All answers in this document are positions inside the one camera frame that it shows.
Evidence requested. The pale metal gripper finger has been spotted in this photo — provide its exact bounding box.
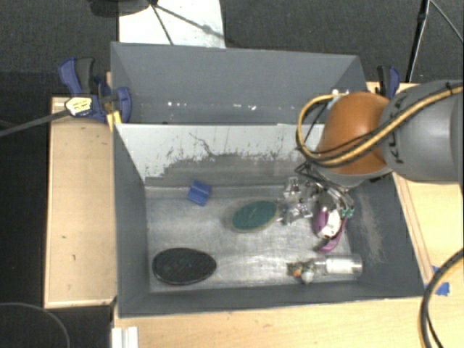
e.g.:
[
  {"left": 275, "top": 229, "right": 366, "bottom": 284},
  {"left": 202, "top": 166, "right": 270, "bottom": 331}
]
[
  {"left": 278, "top": 202, "right": 307, "bottom": 216},
  {"left": 281, "top": 212, "right": 314, "bottom": 228}
]

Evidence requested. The purple and white object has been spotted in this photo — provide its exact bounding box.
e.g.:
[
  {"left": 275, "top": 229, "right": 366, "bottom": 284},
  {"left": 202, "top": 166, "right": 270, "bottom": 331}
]
[{"left": 312, "top": 200, "right": 349, "bottom": 254}]

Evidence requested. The green oval disc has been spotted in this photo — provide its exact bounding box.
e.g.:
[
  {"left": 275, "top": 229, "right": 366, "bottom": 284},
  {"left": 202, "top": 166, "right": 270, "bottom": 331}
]
[{"left": 222, "top": 199, "right": 281, "bottom": 234}]

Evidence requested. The clear plastic bottle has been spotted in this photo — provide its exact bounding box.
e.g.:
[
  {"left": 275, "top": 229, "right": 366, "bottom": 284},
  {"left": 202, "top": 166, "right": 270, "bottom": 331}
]
[{"left": 286, "top": 253, "right": 364, "bottom": 286}]

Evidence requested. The small blue block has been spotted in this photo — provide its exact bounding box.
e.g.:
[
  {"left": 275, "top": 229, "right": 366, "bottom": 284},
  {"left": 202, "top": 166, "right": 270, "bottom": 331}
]
[{"left": 186, "top": 180, "right": 212, "bottom": 206}]

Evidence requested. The black oval disc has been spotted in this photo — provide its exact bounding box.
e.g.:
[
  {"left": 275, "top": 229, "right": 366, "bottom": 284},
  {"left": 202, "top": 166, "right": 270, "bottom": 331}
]
[{"left": 152, "top": 246, "right": 218, "bottom": 287}]

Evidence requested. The grey metal bin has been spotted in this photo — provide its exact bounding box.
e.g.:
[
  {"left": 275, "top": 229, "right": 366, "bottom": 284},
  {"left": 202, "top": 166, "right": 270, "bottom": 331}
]
[{"left": 109, "top": 41, "right": 426, "bottom": 319}]

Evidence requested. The pale wood board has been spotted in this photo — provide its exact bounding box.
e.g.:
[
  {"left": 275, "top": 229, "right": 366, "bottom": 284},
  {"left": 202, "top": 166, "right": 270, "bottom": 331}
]
[{"left": 43, "top": 96, "right": 117, "bottom": 310}]

